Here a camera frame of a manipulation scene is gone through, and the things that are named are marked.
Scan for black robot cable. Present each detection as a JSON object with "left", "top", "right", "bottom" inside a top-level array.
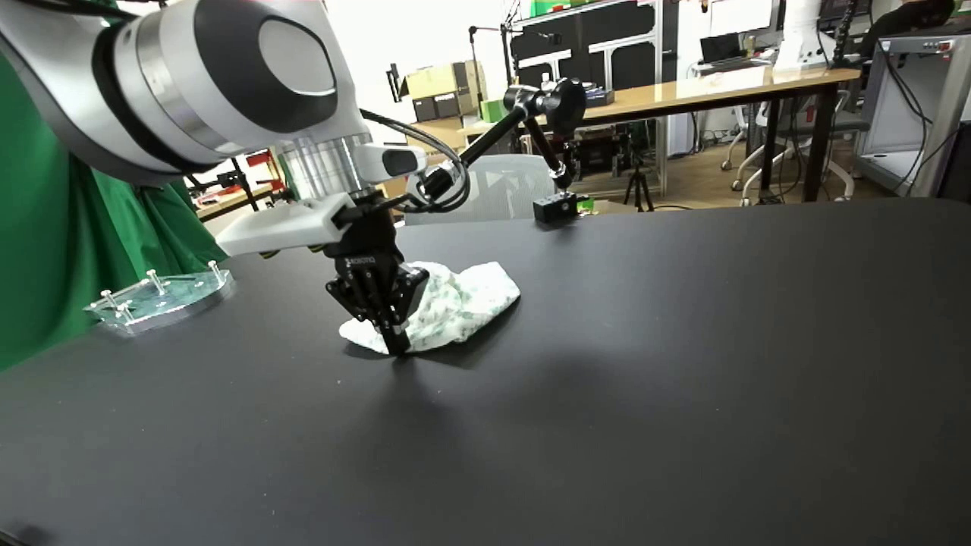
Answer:
[{"left": 359, "top": 104, "right": 474, "bottom": 215}]

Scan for white cloth with green print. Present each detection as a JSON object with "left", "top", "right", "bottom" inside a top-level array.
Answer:
[{"left": 336, "top": 257, "right": 526, "bottom": 357}]

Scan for white curved column object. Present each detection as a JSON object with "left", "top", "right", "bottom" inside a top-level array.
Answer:
[{"left": 780, "top": 0, "right": 827, "bottom": 72}]

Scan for grey metal cabinet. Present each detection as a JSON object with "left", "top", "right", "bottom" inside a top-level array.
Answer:
[{"left": 863, "top": 33, "right": 971, "bottom": 202}]

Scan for low wooden bench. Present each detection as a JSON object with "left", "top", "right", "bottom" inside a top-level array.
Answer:
[{"left": 192, "top": 179, "right": 284, "bottom": 226}]

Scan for wooden desk with black legs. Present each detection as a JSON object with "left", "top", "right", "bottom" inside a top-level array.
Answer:
[{"left": 579, "top": 63, "right": 864, "bottom": 207}]

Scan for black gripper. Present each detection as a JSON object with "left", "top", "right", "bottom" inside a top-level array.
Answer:
[{"left": 324, "top": 202, "right": 432, "bottom": 357}]

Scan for green backdrop cloth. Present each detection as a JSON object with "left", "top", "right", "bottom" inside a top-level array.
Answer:
[{"left": 0, "top": 56, "right": 231, "bottom": 372}]

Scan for small black tripod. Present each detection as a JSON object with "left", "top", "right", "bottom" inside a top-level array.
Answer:
[{"left": 618, "top": 165, "right": 659, "bottom": 215}]

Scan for stacked storage boxes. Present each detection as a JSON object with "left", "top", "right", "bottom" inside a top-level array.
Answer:
[{"left": 402, "top": 59, "right": 489, "bottom": 125}]

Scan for black panel board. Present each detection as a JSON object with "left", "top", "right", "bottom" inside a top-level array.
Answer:
[{"left": 510, "top": 0, "right": 660, "bottom": 97}]

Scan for white plate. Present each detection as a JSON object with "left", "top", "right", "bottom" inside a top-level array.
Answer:
[{"left": 82, "top": 257, "right": 236, "bottom": 340}]

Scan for open laptop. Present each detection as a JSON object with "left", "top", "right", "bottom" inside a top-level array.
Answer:
[{"left": 696, "top": 30, "right": 770, "bottom": 76}]

